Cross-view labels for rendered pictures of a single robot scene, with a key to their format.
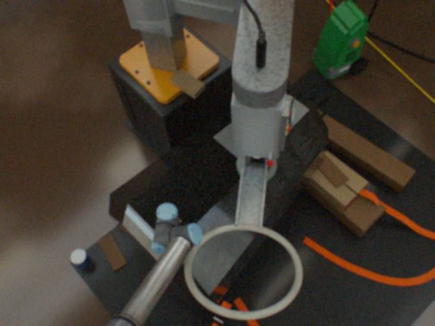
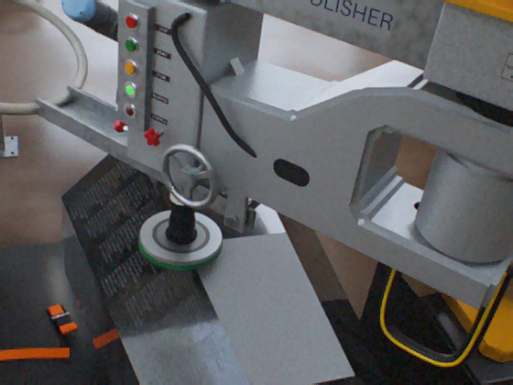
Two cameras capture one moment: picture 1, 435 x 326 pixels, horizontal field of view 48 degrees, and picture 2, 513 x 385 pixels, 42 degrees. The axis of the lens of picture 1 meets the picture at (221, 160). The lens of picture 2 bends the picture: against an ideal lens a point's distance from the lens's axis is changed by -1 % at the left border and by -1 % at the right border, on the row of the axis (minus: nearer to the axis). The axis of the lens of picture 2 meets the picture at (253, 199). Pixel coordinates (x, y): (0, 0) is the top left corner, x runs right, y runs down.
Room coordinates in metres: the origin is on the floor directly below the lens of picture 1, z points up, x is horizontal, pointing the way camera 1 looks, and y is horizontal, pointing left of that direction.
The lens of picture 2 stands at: (1.78, -1.45, 2.05)
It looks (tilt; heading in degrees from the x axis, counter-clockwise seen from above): 36 degrees down; 106
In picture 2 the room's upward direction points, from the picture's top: 9 degrees clockwise
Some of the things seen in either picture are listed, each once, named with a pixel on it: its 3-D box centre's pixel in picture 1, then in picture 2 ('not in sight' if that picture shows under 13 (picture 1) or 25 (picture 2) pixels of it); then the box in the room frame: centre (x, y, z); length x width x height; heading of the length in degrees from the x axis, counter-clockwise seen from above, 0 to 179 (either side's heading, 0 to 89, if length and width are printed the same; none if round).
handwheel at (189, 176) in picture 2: (285, 113); (199, 170); (1.32, -0.33, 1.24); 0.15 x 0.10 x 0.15; 168
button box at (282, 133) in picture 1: (283, 127); (136, 66); (1.14, -0.28, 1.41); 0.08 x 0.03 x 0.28; 168
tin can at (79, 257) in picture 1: (81, 259); not in sight; (1.08, 0.99, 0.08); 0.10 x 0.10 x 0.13
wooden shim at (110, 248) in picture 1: (112, 252); not in sight; (1.13, 0.80, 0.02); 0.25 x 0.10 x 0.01; 28
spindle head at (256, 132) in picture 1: (259, 103); (222, 94); (1.31, -0.20, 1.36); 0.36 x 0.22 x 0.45; 168
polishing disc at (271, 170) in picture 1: (256, 163); (180, 236); (1.23, -0.19, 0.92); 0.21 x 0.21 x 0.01
